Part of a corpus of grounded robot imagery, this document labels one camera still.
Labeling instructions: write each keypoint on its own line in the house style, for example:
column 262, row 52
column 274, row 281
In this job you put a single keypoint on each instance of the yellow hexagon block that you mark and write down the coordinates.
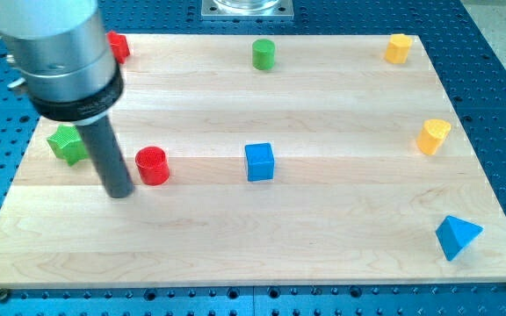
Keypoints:
column 398, row 48

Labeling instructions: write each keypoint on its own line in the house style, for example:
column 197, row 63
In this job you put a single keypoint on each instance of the green cylinder block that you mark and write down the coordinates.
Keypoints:
column 263, row 54

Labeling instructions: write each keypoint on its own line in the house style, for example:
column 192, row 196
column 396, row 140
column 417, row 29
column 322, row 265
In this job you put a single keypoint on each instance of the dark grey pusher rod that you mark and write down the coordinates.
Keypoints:
column 103, row 149

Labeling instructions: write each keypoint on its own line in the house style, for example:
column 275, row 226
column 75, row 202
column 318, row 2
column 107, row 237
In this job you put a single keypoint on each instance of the blue triangle block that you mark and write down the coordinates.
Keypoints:
column 455, row 234

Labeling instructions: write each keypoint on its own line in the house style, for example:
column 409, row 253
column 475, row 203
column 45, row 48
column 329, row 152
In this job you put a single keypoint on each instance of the red cylinder block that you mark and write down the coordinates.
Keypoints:
column 152, row 165

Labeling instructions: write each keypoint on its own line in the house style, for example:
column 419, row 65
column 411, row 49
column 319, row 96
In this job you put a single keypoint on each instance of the red star block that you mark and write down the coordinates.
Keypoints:
column 119, row 46

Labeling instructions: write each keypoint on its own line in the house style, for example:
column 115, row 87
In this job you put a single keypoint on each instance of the wooden board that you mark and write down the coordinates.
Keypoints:
column 353, row 199

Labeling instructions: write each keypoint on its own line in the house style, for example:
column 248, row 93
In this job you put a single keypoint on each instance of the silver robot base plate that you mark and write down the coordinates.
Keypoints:
column 226, row 10

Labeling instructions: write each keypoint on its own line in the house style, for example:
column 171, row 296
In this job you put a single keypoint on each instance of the yellow heart block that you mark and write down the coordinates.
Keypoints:
column 432, row 136

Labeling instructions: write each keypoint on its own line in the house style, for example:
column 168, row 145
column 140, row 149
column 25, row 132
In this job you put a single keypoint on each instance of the green star block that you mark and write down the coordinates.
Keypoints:
column 67, row 144

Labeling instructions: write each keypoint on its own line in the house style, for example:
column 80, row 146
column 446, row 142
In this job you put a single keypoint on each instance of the blue cube block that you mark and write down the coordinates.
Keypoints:
column 260, row 162

